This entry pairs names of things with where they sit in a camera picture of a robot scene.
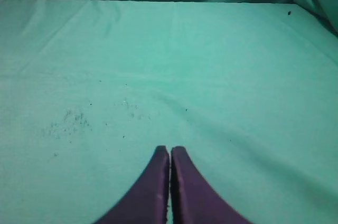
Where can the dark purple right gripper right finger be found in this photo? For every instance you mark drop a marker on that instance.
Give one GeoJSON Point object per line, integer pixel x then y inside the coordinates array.
{"type": "Point", "coordinates": [193, 199]}

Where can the green tablecloth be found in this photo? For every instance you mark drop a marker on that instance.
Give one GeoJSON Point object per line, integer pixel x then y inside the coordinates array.
{"type": "Point", "coordinates": [90, 88]}

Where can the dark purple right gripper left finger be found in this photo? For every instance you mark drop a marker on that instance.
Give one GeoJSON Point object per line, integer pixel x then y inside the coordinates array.
{"type": "Point", "coordinates": [146, 201]}

